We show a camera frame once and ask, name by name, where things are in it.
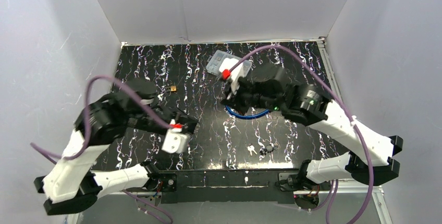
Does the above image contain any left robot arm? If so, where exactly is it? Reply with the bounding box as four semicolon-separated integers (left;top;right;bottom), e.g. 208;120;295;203
34;79;199;216

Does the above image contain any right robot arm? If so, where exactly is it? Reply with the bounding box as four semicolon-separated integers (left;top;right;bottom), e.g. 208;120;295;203
220;64;403;186

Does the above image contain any clear plastic parts box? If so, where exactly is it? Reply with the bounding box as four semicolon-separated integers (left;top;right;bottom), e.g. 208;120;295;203
206;50;252;77

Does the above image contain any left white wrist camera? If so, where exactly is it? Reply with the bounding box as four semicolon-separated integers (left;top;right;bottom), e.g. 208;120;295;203
161;129;190;154

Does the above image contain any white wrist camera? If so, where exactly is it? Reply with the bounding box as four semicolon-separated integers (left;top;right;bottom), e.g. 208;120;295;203
161;129;190;154
219;58;245;98

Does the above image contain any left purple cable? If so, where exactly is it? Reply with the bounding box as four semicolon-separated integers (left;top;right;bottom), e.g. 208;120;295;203
30;75;180;224

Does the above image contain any purple cable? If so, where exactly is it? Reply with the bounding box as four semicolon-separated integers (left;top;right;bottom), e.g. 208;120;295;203
30;75;180;224
228;45;375;224

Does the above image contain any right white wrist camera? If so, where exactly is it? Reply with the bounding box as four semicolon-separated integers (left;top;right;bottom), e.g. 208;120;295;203
219;58;245;98

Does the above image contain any blue cable lock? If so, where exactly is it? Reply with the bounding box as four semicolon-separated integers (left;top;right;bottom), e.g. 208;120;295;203
225;106;271;120

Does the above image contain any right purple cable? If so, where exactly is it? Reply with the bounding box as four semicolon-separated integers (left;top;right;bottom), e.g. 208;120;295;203
228;45;375;224

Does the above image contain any black key ring bundle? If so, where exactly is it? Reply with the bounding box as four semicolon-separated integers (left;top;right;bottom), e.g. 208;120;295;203
260;143;281;156

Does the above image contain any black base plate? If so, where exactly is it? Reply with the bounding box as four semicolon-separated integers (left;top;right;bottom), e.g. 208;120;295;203
126;169;332;205

